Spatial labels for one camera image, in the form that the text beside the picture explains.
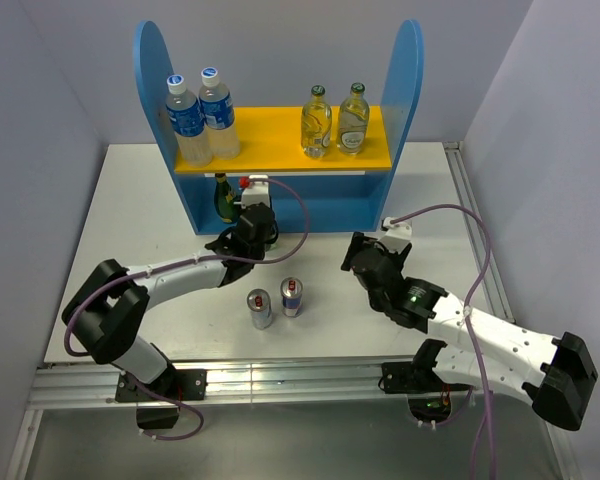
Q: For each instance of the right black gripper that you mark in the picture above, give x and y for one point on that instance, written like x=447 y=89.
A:
x=359 y=240

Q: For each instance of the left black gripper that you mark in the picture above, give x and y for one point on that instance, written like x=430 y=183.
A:
x=272 y=231

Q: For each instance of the green Perrier bottle front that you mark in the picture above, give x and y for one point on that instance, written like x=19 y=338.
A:
x=224 y=199

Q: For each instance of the blue Red Bull can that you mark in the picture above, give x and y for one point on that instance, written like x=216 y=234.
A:
x=291 y=290

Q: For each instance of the silver Red Bull can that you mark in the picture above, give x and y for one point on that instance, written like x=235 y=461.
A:
x=259 y=305

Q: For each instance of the clear Chang soda bottle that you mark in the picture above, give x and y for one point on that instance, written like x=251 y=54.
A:
x=353 y=120
x=316 y=124

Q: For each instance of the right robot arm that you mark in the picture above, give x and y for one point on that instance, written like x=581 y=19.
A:
x=466 y=349

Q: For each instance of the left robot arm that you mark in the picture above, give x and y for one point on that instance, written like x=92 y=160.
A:
x=106 y=313

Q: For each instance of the blue and yellow wooden shelf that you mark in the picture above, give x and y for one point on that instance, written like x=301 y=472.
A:
x=338 y=192

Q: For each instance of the right plastic water bottle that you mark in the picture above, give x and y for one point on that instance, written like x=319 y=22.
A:
x=218 y=110

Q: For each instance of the plastic water bottle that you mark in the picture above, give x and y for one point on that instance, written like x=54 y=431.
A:
x=185 y=115
x=218 y=110

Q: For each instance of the left plastic water bottle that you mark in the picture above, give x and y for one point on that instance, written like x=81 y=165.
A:
x=185 y=115

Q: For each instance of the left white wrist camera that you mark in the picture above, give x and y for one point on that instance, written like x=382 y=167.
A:
x=254 y=190

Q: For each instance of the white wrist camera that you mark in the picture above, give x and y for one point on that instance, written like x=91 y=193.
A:
x=254 y=190
x=396 y=235

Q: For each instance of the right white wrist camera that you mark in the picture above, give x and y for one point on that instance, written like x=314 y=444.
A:
x=396 y=235

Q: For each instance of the aluminium front rail frame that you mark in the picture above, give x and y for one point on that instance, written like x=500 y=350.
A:
x=307 y=419

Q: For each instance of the aluminium right side rail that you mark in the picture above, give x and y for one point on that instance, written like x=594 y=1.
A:
x=491 y=284

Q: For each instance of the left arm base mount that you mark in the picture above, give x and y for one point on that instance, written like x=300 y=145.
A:
x=160 y=404

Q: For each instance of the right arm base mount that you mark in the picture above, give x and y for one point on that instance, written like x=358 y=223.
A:
x=431 y=402

